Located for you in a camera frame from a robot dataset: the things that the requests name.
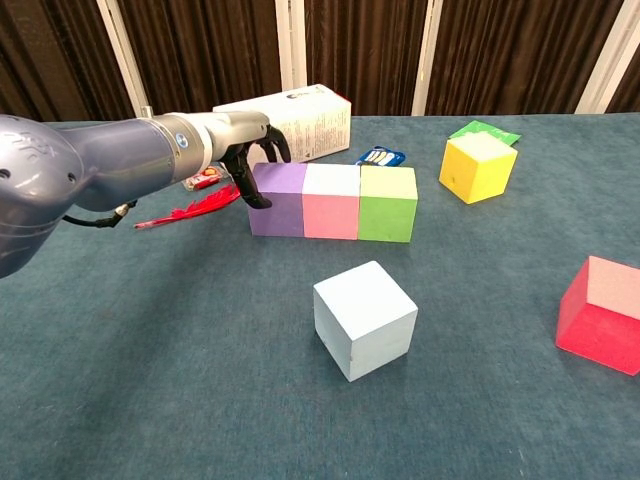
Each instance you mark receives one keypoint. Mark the red feather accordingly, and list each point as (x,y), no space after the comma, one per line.
(205,205)

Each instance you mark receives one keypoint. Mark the red foam cube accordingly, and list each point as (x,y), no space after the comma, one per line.
(595,335)

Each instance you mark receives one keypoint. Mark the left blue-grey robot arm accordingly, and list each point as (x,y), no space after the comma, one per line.
(100,160)

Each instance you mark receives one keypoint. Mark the white cardboard carton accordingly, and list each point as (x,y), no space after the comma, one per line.
(320,125)

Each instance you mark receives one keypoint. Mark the purple foam cube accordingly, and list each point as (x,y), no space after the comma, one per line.
(275,220)

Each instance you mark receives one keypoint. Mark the white frame pole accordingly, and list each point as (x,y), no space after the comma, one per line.
(426,60)
(125,60)
(607,60)
(290,45)

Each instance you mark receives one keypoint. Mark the small red candy packet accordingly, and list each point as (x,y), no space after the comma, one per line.
(207,176)

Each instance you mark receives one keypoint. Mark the blue cookie packet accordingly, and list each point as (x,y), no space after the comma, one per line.
(382,157)

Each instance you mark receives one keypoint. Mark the yellow foam cube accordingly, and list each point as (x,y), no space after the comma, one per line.
(475,175)

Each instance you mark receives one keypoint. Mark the green foam cube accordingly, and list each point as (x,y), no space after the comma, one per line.
(387,220)

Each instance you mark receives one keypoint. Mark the dark brown curtain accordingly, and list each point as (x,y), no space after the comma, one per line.
(210,50)

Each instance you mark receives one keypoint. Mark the light blue foam cube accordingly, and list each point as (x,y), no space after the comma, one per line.
(365,320)

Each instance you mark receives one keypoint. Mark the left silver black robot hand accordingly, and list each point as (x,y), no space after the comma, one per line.
(240,130)

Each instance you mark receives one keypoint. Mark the teal table cloth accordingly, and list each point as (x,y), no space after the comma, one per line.
(200,400)

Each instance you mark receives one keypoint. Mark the pink foam cube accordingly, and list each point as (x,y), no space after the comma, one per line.
(331,217)

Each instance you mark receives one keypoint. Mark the green sachet packet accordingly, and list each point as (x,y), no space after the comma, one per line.
(506,135)

